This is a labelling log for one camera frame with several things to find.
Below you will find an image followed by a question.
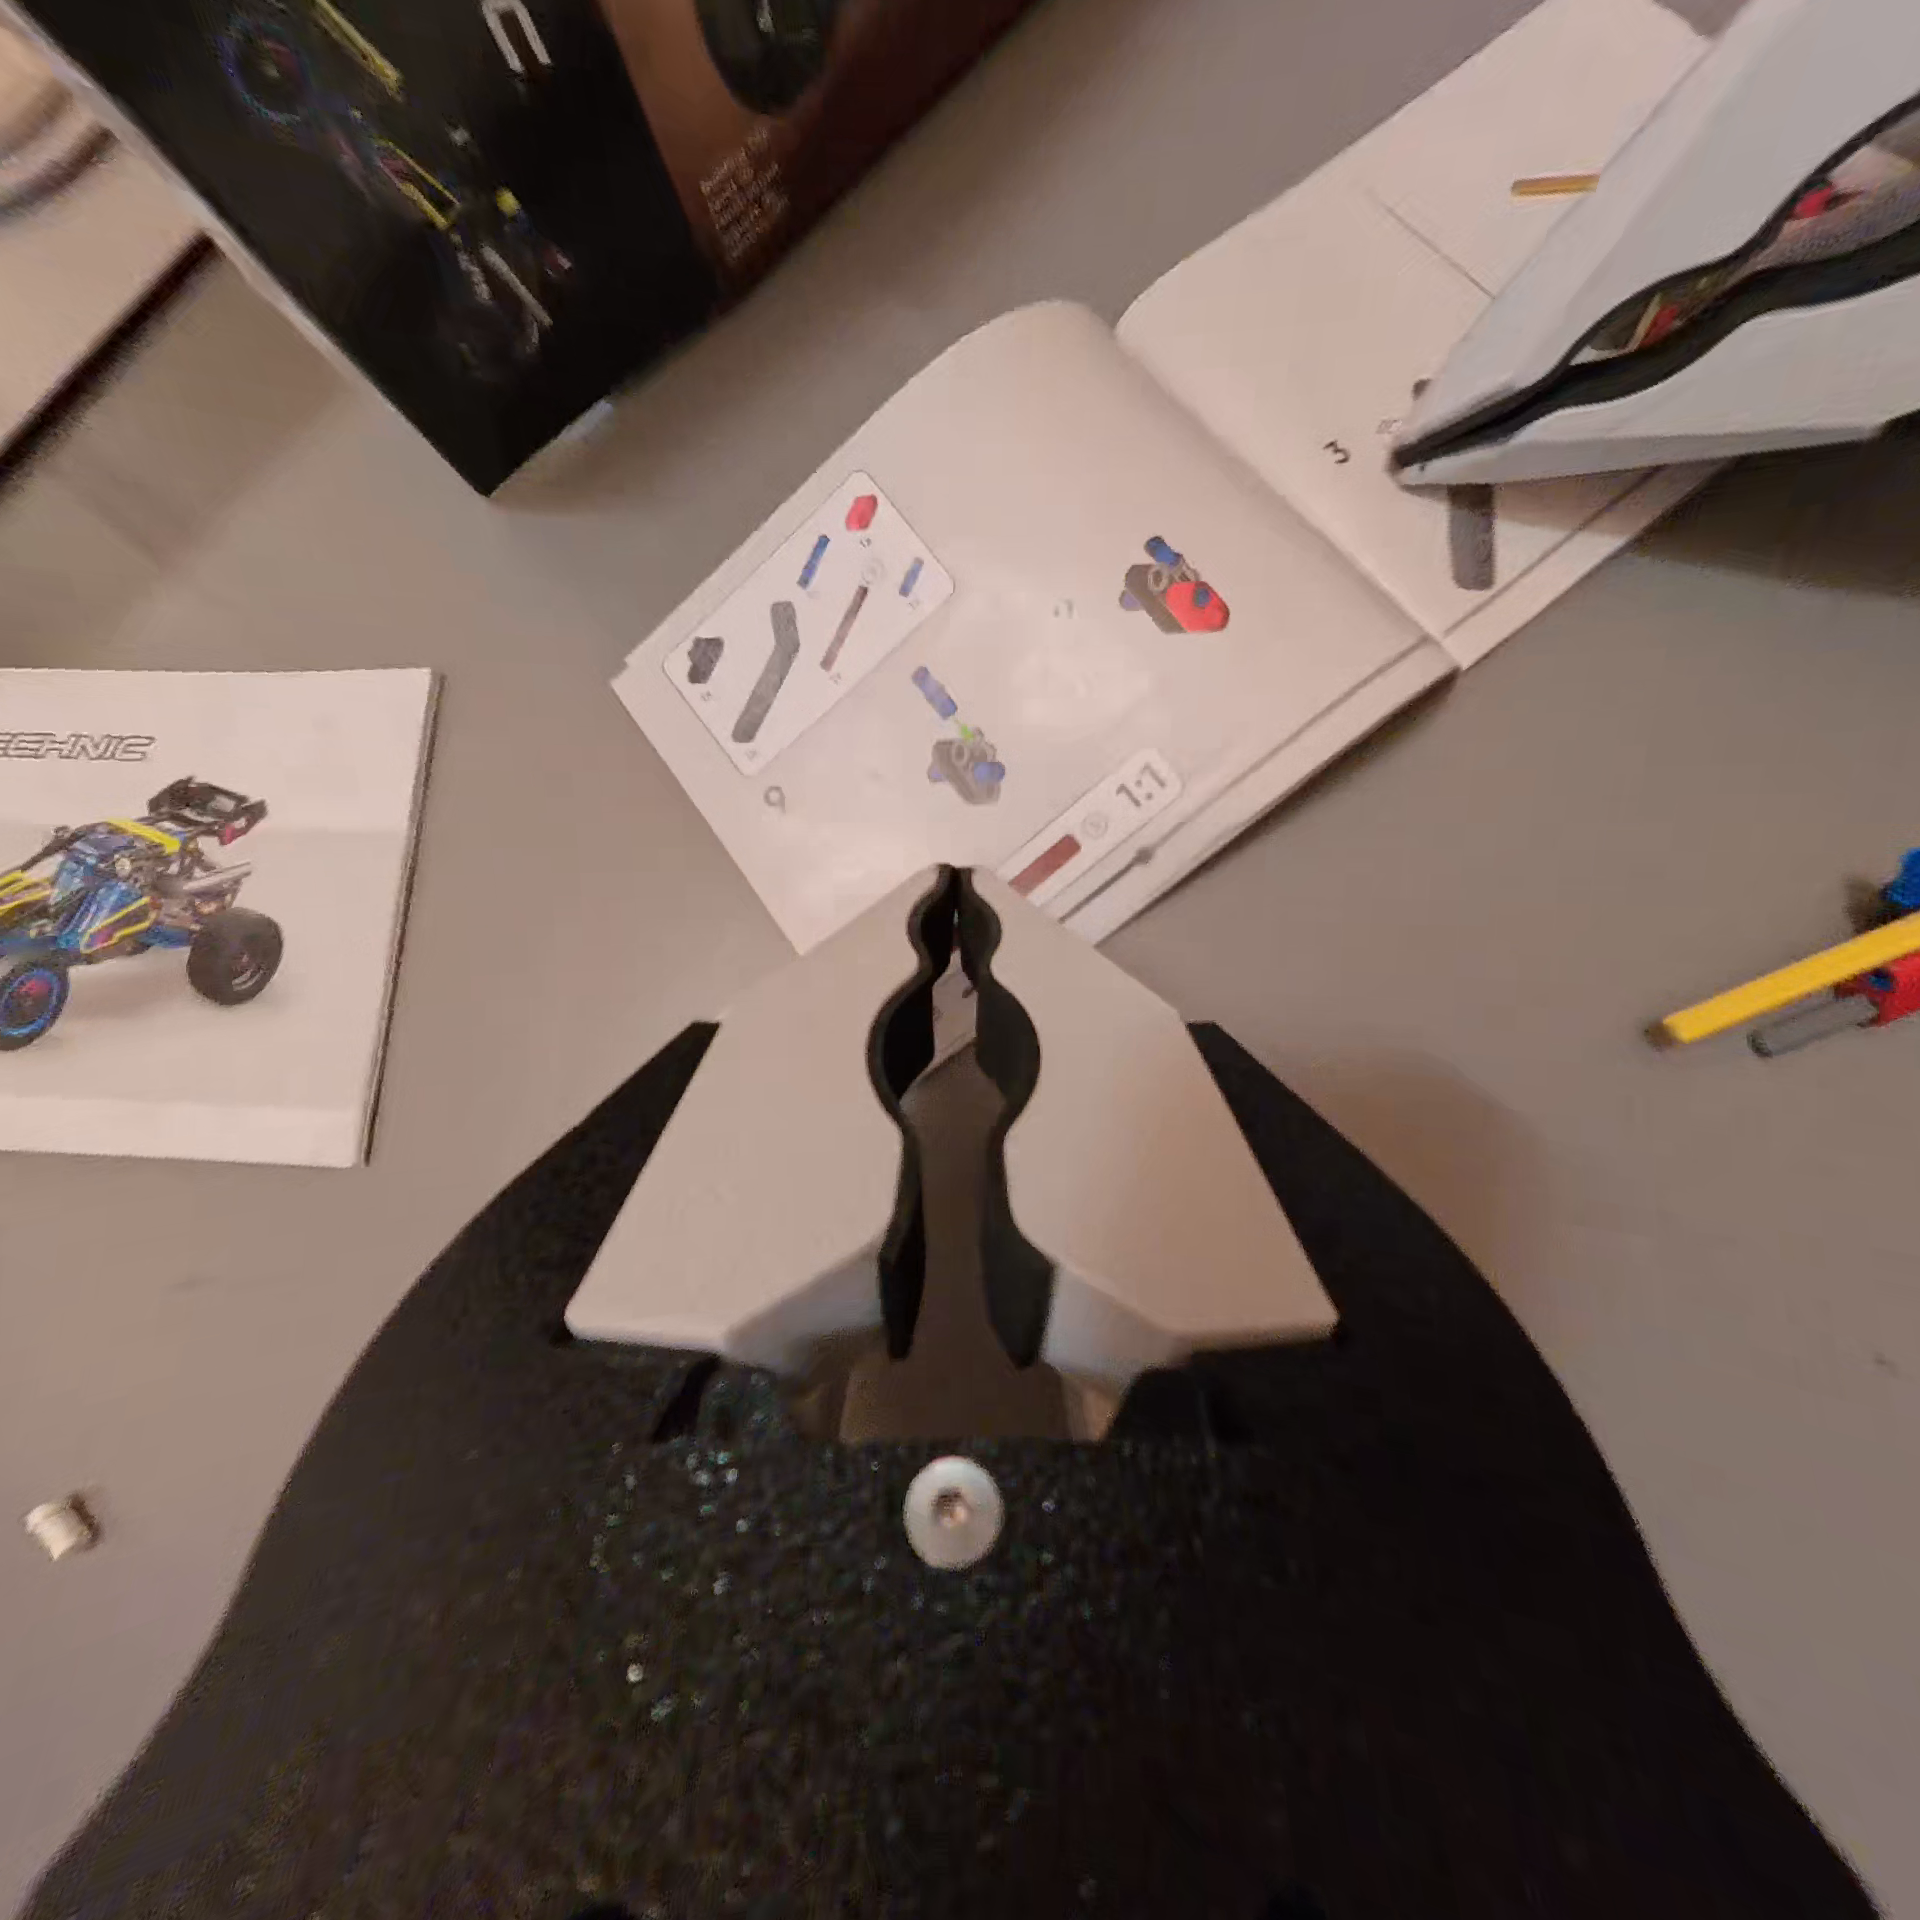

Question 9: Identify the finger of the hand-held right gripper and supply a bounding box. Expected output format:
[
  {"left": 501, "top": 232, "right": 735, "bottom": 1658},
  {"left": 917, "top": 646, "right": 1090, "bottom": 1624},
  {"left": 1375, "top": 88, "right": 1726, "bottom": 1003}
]
[
  {"left": 1410, "top": 0, "right": 1920, "bottom": 430},
  {"left": 1389, "top": 247, "right": 1920, "bottom": 488}
]

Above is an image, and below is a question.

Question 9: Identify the black lego set box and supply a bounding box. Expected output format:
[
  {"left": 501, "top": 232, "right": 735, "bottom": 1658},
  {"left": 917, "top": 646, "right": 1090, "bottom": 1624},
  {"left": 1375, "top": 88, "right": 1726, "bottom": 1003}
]
[{"left": 30, "top": 0, "right": 1052, "bottom": 499}]

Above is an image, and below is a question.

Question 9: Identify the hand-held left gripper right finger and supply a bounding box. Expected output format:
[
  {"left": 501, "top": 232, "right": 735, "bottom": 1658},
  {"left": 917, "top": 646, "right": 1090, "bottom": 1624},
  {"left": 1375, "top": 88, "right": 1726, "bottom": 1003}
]
[{"left": 958, "top": 866, "right": 1336, "bottom": 1371}]

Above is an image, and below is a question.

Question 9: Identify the yellow beam lego assembly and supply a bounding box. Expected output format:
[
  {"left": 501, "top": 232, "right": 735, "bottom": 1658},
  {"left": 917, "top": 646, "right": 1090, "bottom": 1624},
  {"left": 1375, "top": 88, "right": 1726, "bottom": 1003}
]
[{"left": 1644, "top": 852, "right": 1920, "bottom": 1060}]

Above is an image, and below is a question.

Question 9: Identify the closed lego instruction booklet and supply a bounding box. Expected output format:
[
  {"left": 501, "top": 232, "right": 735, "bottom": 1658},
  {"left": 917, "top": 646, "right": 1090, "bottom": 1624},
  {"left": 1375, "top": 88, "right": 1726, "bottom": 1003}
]
[{"left": 0, "top": 668, "right": 441, "bottom": 1170}]

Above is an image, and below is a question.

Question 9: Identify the open lego instruction booklet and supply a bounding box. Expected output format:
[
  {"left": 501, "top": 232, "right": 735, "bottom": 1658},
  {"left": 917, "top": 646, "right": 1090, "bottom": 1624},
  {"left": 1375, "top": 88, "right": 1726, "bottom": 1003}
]
[{"left": 612, "top": 0, "right": 1764, "bottom": 957}]

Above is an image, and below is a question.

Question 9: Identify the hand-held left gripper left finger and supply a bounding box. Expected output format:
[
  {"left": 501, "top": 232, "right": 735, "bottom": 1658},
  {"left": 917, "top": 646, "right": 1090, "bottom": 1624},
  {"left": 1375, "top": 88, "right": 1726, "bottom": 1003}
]
[{"left": 564, "top": 866, "right": 960, "bottom": 1371}]

